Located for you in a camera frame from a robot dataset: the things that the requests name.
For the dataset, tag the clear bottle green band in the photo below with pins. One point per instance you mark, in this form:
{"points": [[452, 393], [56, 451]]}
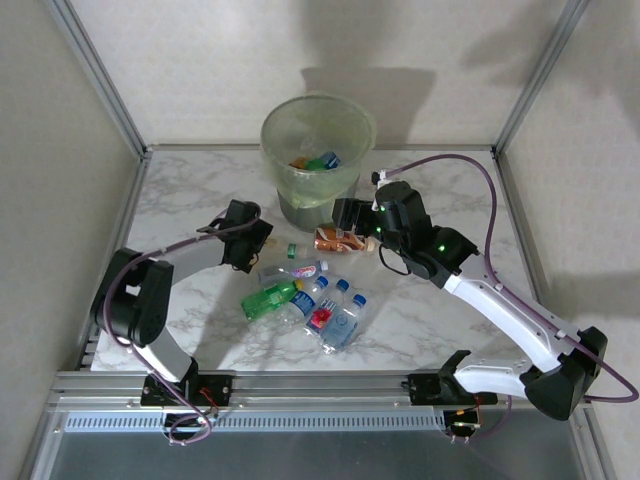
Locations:
{"points": [[295, 250]]}

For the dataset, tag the green plastic bottle yellow cap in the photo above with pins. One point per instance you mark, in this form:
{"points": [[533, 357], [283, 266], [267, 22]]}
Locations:
{"points": [[316, 164], [265, 300]]}

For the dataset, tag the clear bottle pink label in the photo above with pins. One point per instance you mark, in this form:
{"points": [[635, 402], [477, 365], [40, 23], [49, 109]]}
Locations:
{"points": [[300, 271]]}

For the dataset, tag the brown coffee bottle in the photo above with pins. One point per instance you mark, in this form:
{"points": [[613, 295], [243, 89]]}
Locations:
{"points": [[340, 244]]}

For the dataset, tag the crushed clear bottle blue label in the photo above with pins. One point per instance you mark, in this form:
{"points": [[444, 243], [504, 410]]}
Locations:
{"points": [[331, 160]]}

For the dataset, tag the red yellow label bottle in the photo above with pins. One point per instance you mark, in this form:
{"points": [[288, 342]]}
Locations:
{"points": [[299, 162]]}

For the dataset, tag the clear bottle pale blue label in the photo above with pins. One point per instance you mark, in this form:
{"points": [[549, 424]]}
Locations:
{"points": [[342, 327]]}

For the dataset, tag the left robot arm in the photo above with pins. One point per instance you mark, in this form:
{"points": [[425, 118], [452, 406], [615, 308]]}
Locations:
{"points": [[200, 262]]}

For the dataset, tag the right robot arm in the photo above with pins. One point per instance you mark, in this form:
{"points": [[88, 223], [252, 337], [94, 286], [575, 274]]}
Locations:
{"points": [[505, 320]]}

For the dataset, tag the translucent green plastic bin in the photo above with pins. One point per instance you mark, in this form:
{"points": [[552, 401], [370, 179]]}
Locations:
{"points": [[300, 220]]}

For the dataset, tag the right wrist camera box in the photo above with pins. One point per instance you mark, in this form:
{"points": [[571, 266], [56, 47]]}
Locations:
{"points": [[381, 176]]}

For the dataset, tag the aluminium frame rail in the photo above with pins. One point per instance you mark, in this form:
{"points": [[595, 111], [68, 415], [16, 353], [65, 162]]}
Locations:
{"points": [[200, 148], [510, 210], [127, 210]]}

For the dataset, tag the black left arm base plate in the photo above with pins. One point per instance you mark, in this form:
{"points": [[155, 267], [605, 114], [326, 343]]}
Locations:
{"points": [[220, 387]]}

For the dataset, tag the aluminium mounting rail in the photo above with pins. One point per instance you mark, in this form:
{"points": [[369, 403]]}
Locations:
{"points": [[320, 390]]}

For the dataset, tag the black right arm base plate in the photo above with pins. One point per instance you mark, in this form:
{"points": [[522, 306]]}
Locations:
{"points": [[422, 390]]}

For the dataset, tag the aluminium frame post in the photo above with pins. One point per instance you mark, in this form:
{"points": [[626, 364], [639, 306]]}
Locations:
{"points": [[542, 70], [95, 70]]}

